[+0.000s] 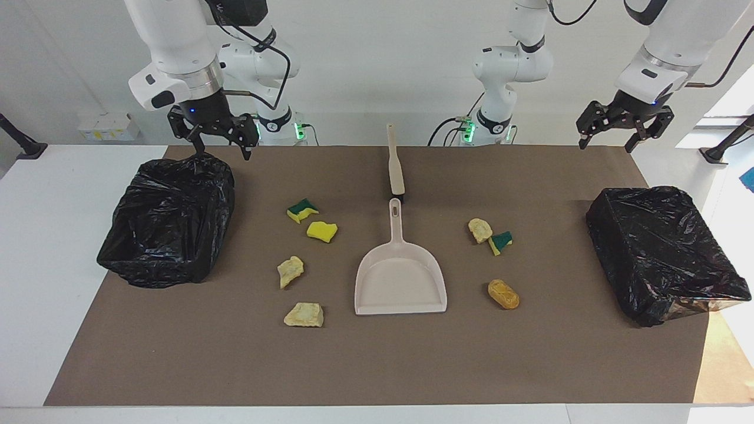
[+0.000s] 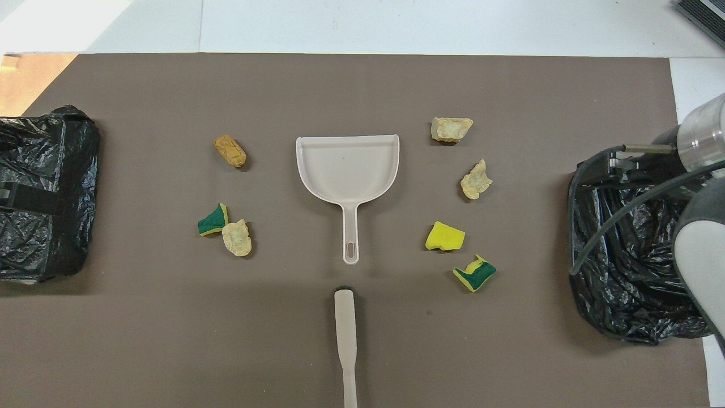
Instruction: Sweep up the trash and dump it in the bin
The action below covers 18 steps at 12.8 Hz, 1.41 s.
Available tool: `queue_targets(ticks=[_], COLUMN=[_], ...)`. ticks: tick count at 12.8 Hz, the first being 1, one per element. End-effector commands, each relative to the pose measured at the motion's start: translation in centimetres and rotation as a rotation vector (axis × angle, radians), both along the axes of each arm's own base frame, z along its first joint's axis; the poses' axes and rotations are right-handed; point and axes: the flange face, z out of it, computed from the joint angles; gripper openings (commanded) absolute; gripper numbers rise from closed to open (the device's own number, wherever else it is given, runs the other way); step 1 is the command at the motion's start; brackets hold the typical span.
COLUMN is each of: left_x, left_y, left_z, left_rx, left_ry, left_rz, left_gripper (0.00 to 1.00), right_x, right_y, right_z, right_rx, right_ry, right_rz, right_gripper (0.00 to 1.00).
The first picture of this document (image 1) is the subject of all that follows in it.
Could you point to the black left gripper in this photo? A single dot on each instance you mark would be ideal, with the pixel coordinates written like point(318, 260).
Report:
point(633, 109)

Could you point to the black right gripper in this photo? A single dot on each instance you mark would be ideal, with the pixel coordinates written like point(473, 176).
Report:
point(207, 111)

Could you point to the green and yellow sponge piece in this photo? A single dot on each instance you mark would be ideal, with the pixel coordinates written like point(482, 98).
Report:
point(502, 240)
point(302, 209)

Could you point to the bright yellow sponge piece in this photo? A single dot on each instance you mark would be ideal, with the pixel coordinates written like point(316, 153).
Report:
point(322, 231)

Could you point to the pale yellow sponge chunk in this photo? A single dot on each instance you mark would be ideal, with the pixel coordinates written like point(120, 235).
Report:
point(290, 271)
point(304, 315)
point(480, 229)

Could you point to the beige brush with black bristles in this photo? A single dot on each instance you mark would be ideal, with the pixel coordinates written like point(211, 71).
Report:
point(396, 171)

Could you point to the orange sponge piece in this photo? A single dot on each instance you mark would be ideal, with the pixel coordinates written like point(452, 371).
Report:
point(503, 293)

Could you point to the beige plastic dustpan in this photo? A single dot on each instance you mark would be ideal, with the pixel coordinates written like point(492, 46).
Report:
point(400, 282)

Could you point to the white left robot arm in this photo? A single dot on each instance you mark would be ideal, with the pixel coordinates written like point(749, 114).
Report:
point(512, 65)

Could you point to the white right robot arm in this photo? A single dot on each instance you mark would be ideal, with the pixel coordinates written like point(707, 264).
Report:
point(177, 35)

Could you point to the open bin with black bag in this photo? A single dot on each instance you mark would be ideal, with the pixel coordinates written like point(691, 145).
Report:
point(165, 224)

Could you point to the box bin with black bag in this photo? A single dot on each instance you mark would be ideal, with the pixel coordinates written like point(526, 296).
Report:
point(660, 247)

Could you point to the teal object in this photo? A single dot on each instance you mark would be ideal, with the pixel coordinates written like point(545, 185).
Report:
point(748, 179)

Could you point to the tan cardboard sheet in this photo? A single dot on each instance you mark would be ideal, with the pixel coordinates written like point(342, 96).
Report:
point(727, 359)

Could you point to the brown table mat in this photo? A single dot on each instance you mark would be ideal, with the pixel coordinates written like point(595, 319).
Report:
point(377, 365)

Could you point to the white wall socket boxes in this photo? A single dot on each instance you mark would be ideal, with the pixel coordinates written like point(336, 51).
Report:
point(109, 127)

